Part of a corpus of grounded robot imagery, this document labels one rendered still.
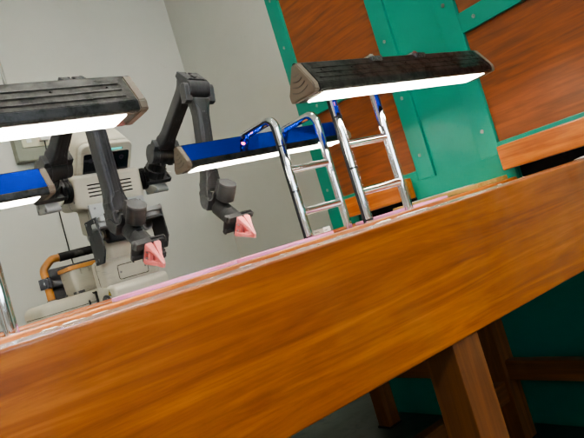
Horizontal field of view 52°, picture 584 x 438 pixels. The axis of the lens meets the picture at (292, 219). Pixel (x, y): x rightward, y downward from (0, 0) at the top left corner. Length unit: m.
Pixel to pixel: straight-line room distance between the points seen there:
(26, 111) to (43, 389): 0.46
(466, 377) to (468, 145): 1.14
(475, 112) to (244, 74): 2.31
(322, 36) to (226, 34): 1.83
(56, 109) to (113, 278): 1.39
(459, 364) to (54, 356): 0.54
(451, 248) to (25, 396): 0.58
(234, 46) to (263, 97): 0.42
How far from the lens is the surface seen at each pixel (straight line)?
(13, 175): 1.51
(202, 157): 1.66
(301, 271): 0.69
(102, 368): 0.58
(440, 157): 1.99
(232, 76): 4.06
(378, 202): 2.11
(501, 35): 1.85
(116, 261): 2.27
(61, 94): 0.96
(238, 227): 1.87
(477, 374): 0.91
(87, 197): 2.28
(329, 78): 1.22
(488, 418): 0.92
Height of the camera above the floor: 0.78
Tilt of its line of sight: 2 degrees up
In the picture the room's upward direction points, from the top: 17 degrees counter-clockwise
